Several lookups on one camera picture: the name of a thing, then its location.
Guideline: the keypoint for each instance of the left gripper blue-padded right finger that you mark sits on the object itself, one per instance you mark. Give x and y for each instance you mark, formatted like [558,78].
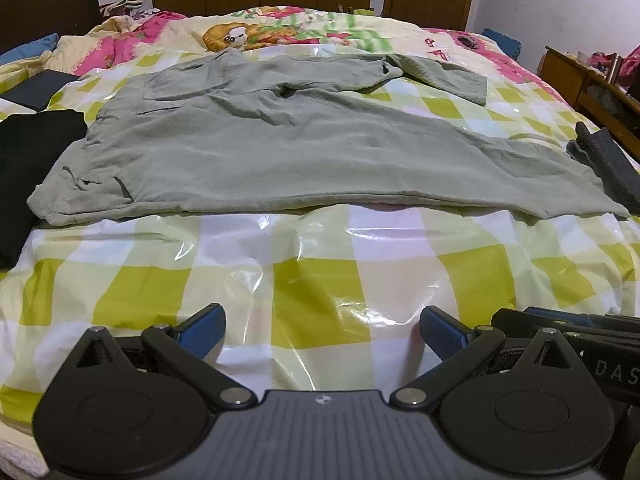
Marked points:
[464,353]

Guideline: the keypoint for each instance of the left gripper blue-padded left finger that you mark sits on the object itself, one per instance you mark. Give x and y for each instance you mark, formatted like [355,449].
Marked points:
[179,351]

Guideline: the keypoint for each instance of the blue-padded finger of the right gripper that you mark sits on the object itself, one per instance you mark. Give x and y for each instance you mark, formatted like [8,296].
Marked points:
[558,315]

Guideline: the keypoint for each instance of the grey-green pants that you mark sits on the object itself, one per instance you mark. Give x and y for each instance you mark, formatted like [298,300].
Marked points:
[225,134]

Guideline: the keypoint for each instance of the dark grey folded garment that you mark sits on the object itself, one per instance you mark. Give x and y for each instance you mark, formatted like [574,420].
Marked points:
[600,152]

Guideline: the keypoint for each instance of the wooden side desk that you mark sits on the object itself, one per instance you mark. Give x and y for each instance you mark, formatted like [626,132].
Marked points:
[588,92]

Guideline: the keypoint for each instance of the black folded garment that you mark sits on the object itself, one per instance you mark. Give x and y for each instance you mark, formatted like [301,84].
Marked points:
[30,145]

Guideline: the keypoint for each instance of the pink clothes on desk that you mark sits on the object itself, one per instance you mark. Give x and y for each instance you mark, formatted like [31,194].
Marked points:
[629,67]

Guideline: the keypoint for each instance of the blue foam mat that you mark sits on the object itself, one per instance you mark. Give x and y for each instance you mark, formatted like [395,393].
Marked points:
[510,46]

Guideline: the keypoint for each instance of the dark navy folded cloth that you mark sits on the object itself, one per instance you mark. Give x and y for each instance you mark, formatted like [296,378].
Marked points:
[35,92]

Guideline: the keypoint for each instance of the blue pillow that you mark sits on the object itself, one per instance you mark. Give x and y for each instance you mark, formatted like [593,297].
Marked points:
[30,50]

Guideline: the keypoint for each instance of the cartoon print quilt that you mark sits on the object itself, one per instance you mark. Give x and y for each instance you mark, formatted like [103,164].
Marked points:
[120,39]

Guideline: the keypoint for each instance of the dark wooden headboard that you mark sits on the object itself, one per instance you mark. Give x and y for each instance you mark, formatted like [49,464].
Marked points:
[26,20]

